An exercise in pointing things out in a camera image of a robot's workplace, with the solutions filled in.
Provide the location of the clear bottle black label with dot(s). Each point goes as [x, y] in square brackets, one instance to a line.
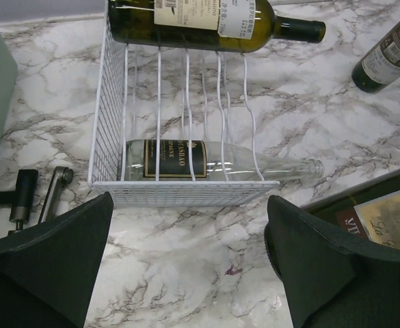
[185, 160]

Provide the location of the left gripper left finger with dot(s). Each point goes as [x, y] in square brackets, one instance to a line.
[48, 271]

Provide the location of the metal corkscrew opener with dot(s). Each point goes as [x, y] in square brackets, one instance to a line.
[21, 199]

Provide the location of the green bottle brown label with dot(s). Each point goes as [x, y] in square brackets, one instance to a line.
[370, 210]

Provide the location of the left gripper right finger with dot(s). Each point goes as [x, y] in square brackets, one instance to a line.
[331, 277]

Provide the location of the green bottle silver neck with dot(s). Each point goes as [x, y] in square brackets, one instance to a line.
[381, 65]

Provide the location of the green bottle white label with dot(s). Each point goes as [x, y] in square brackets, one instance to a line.
[241, 26]

